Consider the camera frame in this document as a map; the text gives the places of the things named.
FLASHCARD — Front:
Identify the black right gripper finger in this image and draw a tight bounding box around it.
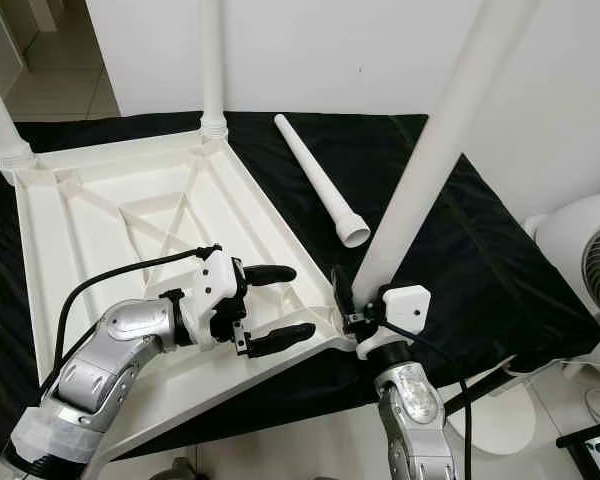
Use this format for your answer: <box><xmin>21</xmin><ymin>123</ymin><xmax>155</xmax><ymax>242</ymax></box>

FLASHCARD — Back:
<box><xmin>329</xmin><ymin>264</ymin><xmax>357</xmax><ymax>317</ymax></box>

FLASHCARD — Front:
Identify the white plastic table leg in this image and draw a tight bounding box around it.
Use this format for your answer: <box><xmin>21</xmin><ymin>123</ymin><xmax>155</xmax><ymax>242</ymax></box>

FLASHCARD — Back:
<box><xmin>274</xmin><ymin>113</ymin><xmax>371</xmax><ymax>249</ymax></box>
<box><xmin>200</xmin><ymin>0</ymin><xmax>229</xmax><ymax>141</ymax></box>
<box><xmin>0</xmin><ymin>60</ymin><xmax>36</xmax><ymax>186</ymax></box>
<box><xmin>350</xmin><ymin>0</ymin><xmax>539</xmax><ymax>301</ymax></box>

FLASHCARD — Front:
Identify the white plastic children table top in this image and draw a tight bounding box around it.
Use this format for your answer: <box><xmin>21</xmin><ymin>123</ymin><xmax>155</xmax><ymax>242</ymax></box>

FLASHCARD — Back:
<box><xmin>0</xmin><ymin>130</ymin><xmax>356</xmax><ymax>466</ymax></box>

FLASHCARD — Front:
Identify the black metal worktable leg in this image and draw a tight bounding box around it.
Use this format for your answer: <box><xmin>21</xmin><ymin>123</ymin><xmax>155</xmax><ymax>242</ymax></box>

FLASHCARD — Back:
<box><xmin>440</xmin><ymin>368</ymin><xmax>516</xmax><ymax>416</ymax></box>

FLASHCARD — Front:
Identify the black tablecloth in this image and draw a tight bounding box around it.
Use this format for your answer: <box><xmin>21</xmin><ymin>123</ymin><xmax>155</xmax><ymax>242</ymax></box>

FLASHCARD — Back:
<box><xmin>0</xmin><ymin>110</ymin><xmax>600</xmax><ymax>461</ymax></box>

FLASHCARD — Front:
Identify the grey left robot foot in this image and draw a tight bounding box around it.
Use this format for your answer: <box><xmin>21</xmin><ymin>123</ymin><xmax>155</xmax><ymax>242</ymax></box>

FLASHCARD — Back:
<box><xmin>155</xmin><ymin>460</ymin><xmax>199</xmax><ymax>480</ymax></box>

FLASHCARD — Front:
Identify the white fan head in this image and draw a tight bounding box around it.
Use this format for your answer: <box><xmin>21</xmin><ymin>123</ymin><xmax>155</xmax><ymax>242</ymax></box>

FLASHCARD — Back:
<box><xmin>525</xmin><ymin>192</ymin><xmax>600</xmax><ymax>346</ymax></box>

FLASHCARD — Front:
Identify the black floor object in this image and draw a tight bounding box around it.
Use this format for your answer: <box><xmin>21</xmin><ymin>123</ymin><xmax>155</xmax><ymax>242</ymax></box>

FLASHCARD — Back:
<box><xmin>555</xmin><ymin>418</ymin><xmax>600</xmax><ymax>479</ymax></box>

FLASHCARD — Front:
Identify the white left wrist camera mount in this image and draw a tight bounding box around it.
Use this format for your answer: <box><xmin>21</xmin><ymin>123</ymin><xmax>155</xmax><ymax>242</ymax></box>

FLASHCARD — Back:
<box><xmin>195</xmin><ymin>250</ymin><xmax>251</xmax><ymax>346</ymax></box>

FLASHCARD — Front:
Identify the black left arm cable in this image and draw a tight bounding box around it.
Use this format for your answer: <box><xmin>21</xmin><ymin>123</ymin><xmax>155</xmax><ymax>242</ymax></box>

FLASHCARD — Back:
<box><xmin>40</xmin><ymin>243</ymin><xmax>223</xmax><ymax>401</ymax></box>

